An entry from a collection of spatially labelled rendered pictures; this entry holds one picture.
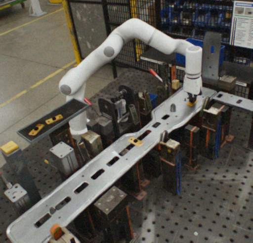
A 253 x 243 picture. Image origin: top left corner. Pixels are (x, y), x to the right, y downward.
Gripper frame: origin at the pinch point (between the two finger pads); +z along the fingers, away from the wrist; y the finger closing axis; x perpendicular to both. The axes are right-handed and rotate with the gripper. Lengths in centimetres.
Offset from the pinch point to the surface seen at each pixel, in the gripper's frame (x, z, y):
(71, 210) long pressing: -94, 3, 1
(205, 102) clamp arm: -7.4, -5.7, 12.3
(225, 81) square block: 23.7, -2.4, 8.1
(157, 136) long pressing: -36.8, 3.2, 1.6
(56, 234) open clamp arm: -106, -4, 10
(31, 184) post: -94, 13, -36
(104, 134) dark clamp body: -53, 1, -22
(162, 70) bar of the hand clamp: -1.8, -14.4, -19.8
